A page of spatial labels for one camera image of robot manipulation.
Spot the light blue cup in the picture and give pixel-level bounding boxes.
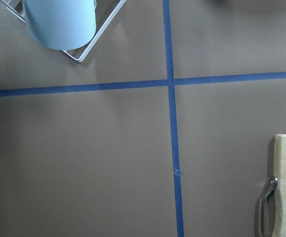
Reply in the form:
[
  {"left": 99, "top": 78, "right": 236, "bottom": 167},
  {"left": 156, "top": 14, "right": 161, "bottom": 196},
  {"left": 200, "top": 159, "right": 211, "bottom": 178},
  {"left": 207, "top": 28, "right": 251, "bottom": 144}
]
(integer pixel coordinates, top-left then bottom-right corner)
[{"left": 22, "top": 0, "right": 96, "bottom": 50}]

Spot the white cup rack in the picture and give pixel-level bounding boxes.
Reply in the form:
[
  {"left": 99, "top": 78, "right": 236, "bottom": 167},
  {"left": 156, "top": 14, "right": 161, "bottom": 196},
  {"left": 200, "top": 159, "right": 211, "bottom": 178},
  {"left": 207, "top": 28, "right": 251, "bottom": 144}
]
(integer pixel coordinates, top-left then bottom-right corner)
[{"left": 3, "top": 0, "right": 125, "bottom": 63}]

